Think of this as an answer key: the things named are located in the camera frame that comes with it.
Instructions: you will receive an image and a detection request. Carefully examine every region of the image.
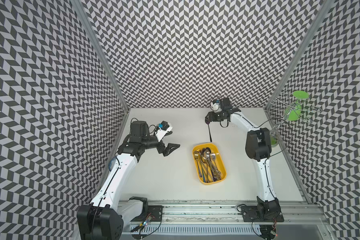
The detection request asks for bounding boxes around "purple spoon long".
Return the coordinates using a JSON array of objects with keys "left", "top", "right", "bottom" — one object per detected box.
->
[{"left": 205, "top": 119, "right": 213, "bottom": 143}]

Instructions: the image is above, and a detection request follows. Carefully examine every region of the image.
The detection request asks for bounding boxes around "silver spoon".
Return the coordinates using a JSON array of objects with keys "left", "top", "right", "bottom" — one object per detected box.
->
[
  {"left": 194, "top": 151, "right": 202, "bottom": 178},
  {"left": 210, "top": 153, "right": 222, "bottom": 180}
]

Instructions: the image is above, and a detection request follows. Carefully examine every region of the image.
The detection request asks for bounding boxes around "rose gold spoon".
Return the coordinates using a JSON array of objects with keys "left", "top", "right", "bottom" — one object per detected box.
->
[{"left": 204, "top": 149, "right": 218, "bottom": 181}]

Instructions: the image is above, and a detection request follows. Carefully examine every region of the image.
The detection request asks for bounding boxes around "yellow storage box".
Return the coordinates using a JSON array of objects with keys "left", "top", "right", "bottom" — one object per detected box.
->
[{"left": 192, "top": 143, "right": 227, "bottom": 185}]

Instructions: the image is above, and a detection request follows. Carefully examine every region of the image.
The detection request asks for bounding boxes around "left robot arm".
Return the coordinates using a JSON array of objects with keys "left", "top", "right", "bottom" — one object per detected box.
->
[{"left": 77, "top": 121, "right": 180, "bottom": 240}]

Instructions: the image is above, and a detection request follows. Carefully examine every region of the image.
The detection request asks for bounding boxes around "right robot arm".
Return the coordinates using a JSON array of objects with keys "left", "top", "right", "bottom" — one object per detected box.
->
[{"left": 205, "top": 98, "right": 282, "bottom": 220}]

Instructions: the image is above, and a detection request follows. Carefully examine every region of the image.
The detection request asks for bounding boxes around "blue patterned bowl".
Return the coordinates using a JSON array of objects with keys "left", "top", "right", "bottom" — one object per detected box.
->
[{"left": 108, "top": 156, "right": 118, "bottom": 172}]

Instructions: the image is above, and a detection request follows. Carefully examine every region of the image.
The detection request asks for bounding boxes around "green plastic goblet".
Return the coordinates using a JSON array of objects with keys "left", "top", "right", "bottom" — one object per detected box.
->
[{"left": 269, "top": 90, "right": 310, "bottom": 147}]

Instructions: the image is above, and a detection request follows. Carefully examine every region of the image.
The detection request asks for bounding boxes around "chrome cup holder rack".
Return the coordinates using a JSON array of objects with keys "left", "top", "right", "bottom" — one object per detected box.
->
[{"left": 270, "top": 90, "right": 322, "bottom": 146}]

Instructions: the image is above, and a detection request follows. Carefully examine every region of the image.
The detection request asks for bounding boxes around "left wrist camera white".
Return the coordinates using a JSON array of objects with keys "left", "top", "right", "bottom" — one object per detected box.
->
[{"left": 154, "top": 121, "right": 173, "bottom": 142}]

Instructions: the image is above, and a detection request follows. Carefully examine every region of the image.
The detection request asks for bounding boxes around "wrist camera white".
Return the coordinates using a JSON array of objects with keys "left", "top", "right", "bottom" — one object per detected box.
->
[
  {"left": 154, "top": 121, "right": 173, "bottom": 142},
  {"left": 210, "top": 99, "right": 221, "bottom": 112}
]

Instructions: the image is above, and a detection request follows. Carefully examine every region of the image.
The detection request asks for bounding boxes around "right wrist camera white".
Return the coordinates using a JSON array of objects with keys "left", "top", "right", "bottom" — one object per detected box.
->
[{"left": 210, "top": 99, "right": 221, "bottom": 112}]

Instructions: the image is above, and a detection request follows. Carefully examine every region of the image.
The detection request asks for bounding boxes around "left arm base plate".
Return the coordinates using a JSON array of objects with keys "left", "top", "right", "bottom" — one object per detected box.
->
[{"left": 131, "top": 205, "right": 164, "bottom": 223}]

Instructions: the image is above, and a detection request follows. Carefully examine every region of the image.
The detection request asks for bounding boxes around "aluminium rail frame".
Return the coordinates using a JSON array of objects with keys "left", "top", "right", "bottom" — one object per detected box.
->
[{"left": 74, "top": 200, "right": 334, "bottom": 240}]

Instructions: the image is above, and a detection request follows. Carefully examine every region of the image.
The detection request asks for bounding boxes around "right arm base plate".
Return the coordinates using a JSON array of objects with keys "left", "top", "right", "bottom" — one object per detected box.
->
[{"left": 240, "top": 206, "right": 285, "bottom": 223}]

